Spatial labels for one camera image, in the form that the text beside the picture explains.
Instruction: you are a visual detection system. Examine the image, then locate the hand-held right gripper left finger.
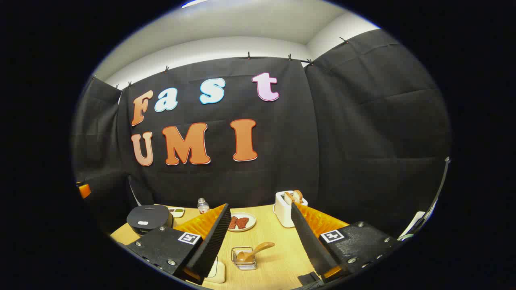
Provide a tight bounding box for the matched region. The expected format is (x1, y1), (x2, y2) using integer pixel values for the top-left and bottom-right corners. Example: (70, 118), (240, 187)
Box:
(125, 203), (232, 286)

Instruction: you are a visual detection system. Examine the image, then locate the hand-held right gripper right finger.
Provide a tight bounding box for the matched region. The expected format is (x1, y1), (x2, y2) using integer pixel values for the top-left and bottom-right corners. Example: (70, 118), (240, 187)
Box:
(290, 202), (402, 282)

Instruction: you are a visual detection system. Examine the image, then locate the wire chopstick holder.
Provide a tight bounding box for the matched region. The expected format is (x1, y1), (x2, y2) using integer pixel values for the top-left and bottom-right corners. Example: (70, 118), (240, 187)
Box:
(231, 246), (258, 271)

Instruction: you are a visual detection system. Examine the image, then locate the wooden spoon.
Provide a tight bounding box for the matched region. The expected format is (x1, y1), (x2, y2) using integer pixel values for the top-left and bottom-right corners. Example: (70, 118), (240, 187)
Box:
(236, 242), (276, 264)

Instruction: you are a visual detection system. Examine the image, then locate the black rice cooker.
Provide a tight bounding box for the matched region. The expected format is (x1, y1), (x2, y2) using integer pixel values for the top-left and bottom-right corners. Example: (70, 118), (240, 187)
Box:
(127, 205), (174, 236)

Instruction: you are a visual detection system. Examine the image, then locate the cream square tray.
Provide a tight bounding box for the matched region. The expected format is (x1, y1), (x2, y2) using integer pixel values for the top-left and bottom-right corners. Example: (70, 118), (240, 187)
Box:
(205, 260), (227, 284)

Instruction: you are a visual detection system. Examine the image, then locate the small black block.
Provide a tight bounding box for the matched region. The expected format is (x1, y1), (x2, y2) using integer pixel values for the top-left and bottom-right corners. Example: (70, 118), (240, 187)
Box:
(298, 271), (321, 287)

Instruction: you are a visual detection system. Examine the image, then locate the white toaster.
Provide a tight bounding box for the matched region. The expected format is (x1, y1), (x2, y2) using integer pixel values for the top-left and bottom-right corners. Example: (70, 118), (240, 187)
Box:
(273, 191), (309, 228)

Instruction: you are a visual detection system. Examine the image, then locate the white round plate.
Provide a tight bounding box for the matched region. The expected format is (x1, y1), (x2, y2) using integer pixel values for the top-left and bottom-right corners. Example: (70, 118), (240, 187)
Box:
(227, 212), (256, 232)

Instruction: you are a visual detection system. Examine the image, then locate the white panel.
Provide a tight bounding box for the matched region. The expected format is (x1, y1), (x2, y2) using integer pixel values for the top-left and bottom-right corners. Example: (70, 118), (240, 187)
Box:
(398, 211), (426, 241)

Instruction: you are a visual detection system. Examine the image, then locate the black backdrop cloth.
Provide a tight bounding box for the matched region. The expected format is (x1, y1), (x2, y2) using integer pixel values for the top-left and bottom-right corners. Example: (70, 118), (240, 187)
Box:
(72, 29), (451, 242)

